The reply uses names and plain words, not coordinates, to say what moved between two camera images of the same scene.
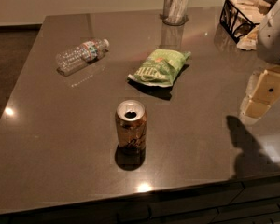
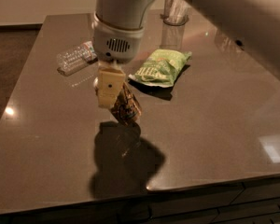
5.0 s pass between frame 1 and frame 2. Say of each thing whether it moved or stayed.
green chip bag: stayed
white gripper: moved
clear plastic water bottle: stayed
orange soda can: moved
